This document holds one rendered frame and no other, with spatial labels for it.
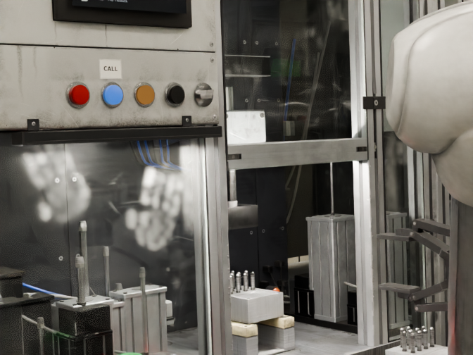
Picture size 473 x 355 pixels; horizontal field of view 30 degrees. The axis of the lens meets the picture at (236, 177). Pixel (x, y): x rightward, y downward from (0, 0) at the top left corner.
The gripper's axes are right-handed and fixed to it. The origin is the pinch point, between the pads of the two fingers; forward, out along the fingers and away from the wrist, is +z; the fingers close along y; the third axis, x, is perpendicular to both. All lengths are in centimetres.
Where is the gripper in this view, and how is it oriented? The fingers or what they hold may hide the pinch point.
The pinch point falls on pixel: (394, 262)
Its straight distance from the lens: 153.0
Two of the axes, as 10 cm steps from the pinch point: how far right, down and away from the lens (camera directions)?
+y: -0.3, -10.0, -0.6
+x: -7.6, 0.6, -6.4
